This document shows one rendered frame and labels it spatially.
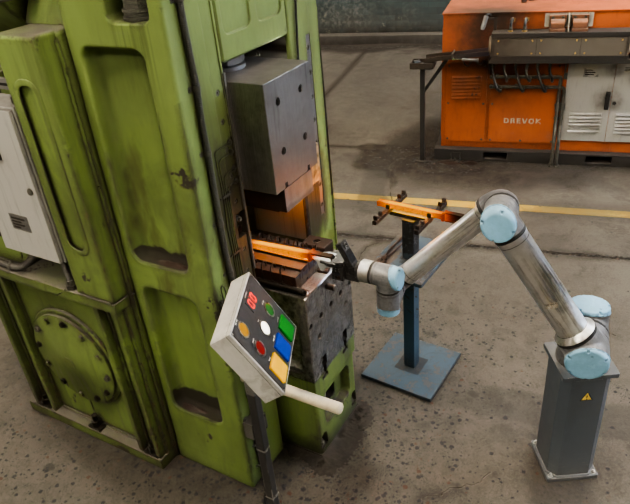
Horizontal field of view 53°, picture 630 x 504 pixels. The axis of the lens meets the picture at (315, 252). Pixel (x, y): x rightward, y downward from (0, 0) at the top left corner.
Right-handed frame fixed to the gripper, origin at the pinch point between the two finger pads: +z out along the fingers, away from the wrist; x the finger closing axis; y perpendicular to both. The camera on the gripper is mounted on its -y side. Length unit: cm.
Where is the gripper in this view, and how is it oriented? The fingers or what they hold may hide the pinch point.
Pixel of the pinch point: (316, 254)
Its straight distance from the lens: 254.9
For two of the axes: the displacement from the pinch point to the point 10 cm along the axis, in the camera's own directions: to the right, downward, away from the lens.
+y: 0.8, 8.5, 5.2
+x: 5.0, -4.9, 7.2
